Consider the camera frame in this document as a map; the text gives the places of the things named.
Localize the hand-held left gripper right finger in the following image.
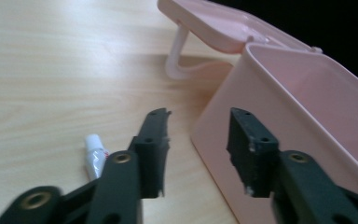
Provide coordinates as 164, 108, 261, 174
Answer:
226, 107, 282, 199

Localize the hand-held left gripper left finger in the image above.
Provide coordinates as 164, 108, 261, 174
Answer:
128, 107, 172, 200

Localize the small white tube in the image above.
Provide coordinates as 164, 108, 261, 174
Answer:
84, 133, 111, 182

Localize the pink plastic storage box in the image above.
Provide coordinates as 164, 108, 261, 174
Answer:
157, 0, 358, 224

